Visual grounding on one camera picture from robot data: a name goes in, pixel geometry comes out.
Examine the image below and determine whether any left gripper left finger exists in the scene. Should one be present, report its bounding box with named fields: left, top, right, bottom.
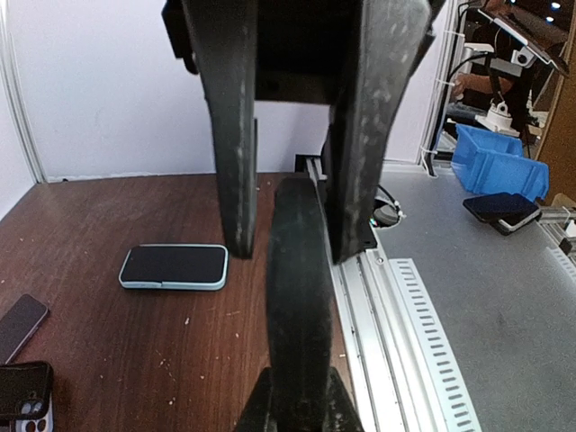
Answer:
left=236, top=366, right=280, bottom=432

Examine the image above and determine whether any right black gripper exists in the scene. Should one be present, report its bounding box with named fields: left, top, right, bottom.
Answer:
left=162, top=1, right=442, bottom=264

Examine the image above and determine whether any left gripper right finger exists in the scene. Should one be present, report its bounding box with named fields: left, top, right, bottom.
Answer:
left=322, top=366, right=364, bottom=432

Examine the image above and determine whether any black phone case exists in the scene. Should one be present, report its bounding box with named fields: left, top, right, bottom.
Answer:
left=1, top=361, right=54, bottom=431

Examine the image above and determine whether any purple-edged phone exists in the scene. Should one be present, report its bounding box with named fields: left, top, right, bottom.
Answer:
left=0, top=294, right=50, bottom=365

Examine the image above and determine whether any phone under black case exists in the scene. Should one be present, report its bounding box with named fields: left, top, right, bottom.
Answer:
left=14, top=400, right=55, bottom=432

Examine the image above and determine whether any black phone on bench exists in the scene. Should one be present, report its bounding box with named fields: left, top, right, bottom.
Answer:
left=463, top=193, right=539, bottom=225

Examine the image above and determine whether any blue plastic bin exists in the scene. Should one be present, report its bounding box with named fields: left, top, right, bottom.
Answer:
left=451, top=124, right=549, bottom=202

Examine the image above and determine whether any front aluminium rail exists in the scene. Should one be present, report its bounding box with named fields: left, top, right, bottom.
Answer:
left=332, top=163, right=575, bottom=431

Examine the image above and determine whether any right aluminium post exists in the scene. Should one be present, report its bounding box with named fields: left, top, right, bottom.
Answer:
left=1, top=0, right=48, bottom=184

